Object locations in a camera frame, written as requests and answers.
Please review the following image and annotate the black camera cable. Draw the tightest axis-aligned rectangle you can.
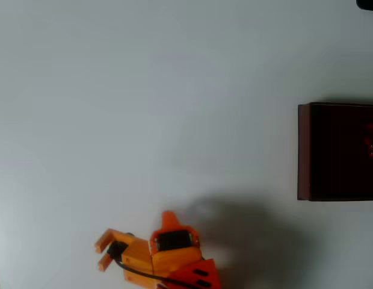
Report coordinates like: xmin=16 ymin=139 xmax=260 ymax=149
xmin=114 ymin=257 xmax=190 ymax=288

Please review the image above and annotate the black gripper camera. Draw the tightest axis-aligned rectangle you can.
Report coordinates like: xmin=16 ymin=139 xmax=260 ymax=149
xmin=106 ymin=240 xmax=129 ymax=261

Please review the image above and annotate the small red toy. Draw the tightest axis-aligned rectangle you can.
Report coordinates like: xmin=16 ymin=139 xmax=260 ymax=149
xmin=361 ymin=121 xmax=373 ymax=159

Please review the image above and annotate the light orange camera bracket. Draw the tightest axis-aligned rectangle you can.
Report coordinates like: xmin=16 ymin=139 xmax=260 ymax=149
xmin=94 ymin=228 xmax=130 ymax=272

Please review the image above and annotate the dark brown box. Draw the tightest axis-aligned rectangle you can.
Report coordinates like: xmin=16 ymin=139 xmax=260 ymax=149
xmin=297 ymin=102 xmax=373 ymax=202

